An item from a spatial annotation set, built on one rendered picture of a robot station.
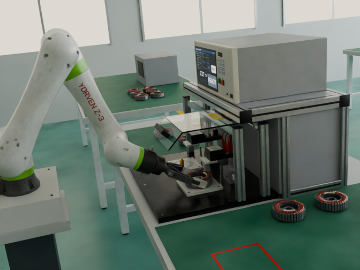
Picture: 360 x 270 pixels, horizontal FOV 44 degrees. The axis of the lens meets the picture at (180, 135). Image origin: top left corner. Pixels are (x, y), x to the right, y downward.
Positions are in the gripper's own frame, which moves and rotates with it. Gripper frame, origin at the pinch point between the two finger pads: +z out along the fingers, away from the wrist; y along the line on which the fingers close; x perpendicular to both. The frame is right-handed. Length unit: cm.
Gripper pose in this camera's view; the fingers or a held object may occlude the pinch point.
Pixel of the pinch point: (197, 178)
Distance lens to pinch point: 181.0
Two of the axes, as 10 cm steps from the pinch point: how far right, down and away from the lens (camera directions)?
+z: 8.8, 3.3, 3.5
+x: -3.9, 9.1, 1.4
